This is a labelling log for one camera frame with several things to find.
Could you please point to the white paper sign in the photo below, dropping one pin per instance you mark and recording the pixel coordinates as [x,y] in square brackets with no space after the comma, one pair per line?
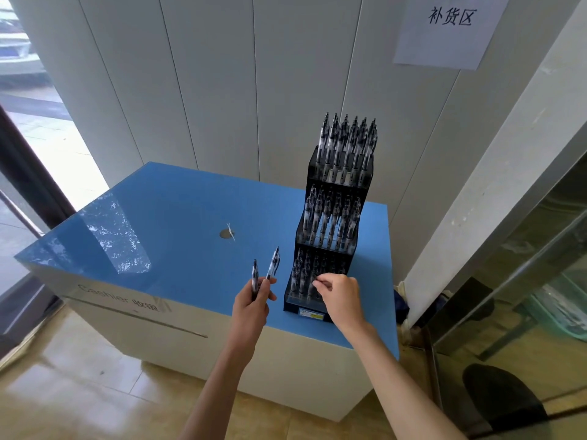
[449,45]

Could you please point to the person's right hand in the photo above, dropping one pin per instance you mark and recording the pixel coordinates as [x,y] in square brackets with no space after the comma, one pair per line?
[344,307]

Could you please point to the black transparent pen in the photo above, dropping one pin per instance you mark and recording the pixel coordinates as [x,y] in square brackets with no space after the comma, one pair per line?
[254,279]
[273,263]

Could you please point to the small round brown disc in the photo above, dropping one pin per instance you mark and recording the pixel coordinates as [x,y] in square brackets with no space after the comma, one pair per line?
[225,234]

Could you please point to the blue table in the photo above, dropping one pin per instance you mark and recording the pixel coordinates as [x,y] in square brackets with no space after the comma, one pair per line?
[183,215]

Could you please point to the dark blue bag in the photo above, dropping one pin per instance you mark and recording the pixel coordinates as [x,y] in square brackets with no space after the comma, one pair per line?
[401,309]

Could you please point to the person's right forearm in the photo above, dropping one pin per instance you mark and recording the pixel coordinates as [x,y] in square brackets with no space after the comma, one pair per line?
[408,394]

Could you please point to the person's left hand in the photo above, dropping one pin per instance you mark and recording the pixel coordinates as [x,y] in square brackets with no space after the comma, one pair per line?
[247,320]

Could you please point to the black tiered pen display stand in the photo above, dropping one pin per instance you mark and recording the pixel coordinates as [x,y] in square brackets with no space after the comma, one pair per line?
[293,308]

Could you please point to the person's left forearm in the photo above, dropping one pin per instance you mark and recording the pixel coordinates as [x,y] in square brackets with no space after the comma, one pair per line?
[215,398]

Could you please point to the green plastic basket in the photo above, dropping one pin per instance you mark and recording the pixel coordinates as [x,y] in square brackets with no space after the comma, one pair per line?
[550,311]

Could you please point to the dark framed glass door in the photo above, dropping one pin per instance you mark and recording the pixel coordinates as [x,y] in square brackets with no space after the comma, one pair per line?
[32,178]

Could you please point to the black round object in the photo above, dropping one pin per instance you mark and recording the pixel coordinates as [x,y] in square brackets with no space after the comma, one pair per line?
[504,398]

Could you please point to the steel framed glass partition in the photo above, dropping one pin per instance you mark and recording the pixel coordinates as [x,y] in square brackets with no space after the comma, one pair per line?
[550,252]

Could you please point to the row of black pens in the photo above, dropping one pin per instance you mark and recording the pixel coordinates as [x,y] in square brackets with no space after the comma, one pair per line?
[302,279]
[344,151]
[330,219]

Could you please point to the white parked car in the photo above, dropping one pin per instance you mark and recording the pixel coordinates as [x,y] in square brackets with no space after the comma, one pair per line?
[18,64]

